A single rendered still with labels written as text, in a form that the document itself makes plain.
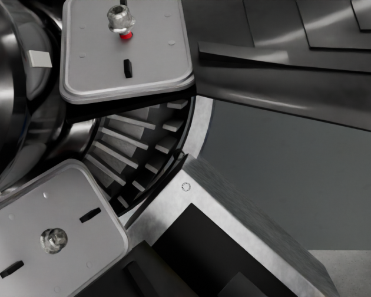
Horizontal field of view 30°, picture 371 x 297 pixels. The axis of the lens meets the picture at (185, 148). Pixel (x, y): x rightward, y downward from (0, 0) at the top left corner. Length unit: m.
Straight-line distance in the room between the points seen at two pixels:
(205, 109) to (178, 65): 0.20
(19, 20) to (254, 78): 0.11
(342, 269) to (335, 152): 0.39
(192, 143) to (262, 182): 0.96
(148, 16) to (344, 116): 0.12
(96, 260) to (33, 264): 0.04
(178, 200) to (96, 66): 0.14
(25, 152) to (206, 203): 0.16
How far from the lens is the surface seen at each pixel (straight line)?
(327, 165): 1.45
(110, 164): 0.46
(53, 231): 0.36
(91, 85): 0.32
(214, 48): 0.32
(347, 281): 1.70
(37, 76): 0.31
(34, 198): 0.37
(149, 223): 0.45
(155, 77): 0.32
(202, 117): 0.53
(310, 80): 0.31
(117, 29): 0.34
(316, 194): 1.52
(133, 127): 0.45
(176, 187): 0.44
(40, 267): 0.36
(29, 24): 0.32
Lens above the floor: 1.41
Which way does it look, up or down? 46 degrees down
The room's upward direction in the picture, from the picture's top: 3 degrees counter-clockwise
